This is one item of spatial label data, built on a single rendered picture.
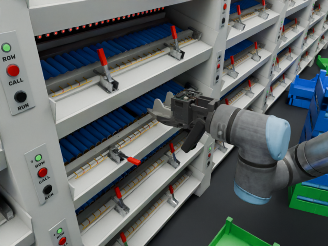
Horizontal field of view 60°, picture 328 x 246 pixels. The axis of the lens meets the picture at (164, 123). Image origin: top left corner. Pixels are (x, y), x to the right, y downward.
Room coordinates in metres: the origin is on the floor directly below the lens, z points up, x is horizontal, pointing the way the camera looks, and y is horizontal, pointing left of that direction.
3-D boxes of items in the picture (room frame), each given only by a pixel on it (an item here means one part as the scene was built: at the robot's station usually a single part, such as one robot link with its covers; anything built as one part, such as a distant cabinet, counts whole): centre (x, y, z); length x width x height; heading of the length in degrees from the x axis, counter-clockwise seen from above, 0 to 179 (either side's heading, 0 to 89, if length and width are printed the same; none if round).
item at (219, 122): (0.59, -0.15, 0.59); 0.10 x 0.05 x 0.09; 143
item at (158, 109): (0.69, 0.02, 0.58); 0.09 x 0.03 x 0.06; 61
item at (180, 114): (0.65, -0.08, 0.59); 0.12 x 0.08 x 0.09; 53
